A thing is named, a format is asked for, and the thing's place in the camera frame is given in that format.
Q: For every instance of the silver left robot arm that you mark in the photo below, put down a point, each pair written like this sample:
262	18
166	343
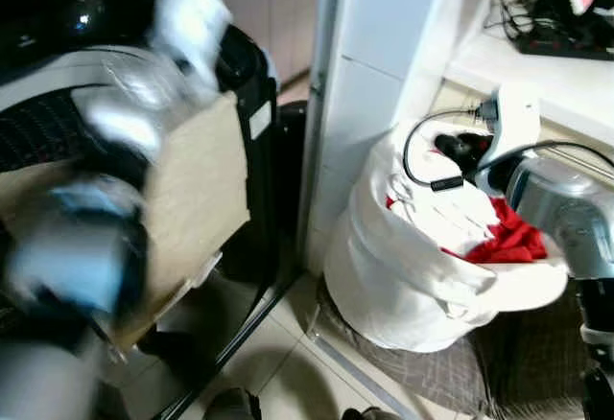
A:
72	252

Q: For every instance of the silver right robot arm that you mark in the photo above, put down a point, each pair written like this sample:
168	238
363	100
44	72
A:
568	211

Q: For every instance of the white garment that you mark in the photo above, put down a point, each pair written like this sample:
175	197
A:
451	214

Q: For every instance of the red cloth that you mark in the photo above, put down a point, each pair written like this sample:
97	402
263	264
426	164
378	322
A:
515	243

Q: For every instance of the white cabinet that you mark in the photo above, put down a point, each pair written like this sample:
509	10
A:
374	65

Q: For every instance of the black power strip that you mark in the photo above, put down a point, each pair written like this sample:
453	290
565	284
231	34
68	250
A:
561	47

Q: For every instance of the white fabric laundry bag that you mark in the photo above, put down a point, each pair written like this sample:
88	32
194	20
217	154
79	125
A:
384	286

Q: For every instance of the brown checked floor mat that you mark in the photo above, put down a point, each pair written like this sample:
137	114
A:
523	362

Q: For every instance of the beige flat panel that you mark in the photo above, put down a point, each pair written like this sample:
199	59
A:
203	190

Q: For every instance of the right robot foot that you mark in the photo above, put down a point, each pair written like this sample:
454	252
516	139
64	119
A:
369	414

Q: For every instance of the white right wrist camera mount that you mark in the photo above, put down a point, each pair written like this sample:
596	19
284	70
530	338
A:
519	118

